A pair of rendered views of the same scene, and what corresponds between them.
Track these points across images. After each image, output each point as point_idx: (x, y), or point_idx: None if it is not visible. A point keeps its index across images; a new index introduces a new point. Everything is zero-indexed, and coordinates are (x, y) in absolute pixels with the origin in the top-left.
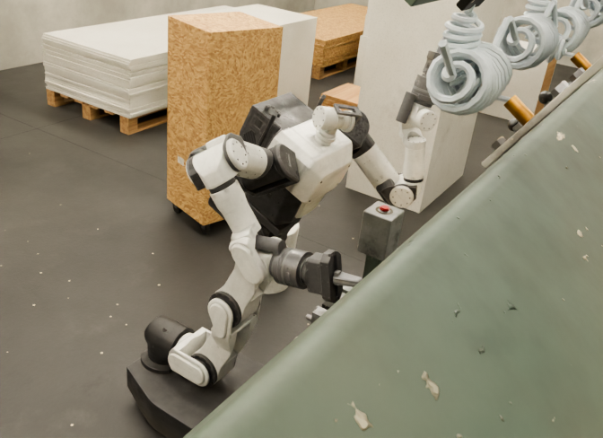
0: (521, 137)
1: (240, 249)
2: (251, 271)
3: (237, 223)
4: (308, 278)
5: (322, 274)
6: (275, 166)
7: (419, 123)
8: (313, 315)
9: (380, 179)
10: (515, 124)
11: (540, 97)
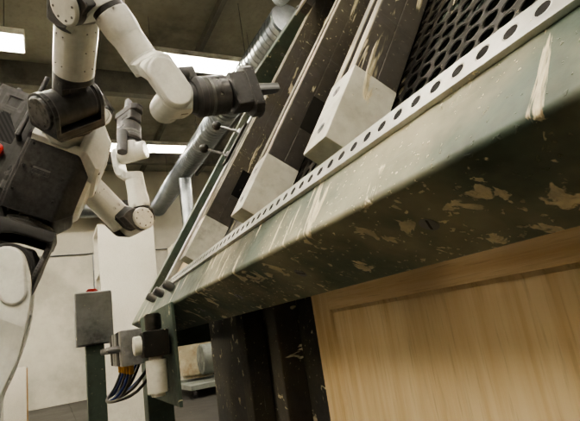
0: (215, 150)
1: (164, 59)
2: (179, 86)
3: (145, 41)
4: (236, 88)
5: (249, 78)
6: (91, 89)
7: (141, 147)
8: (122, 334)
9: (118, 206)
10: (206, 145)
11: (215, 123)
